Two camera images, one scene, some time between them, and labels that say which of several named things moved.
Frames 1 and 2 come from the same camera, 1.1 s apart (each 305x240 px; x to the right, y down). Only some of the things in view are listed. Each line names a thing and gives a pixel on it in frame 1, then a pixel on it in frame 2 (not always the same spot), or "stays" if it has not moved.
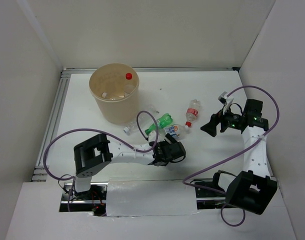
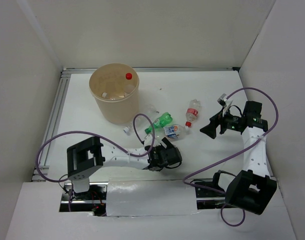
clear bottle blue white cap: (112, 95) stays
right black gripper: (211, 127) stays
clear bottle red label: (129, 83) stays
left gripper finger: (170, 138) to (165, 141)
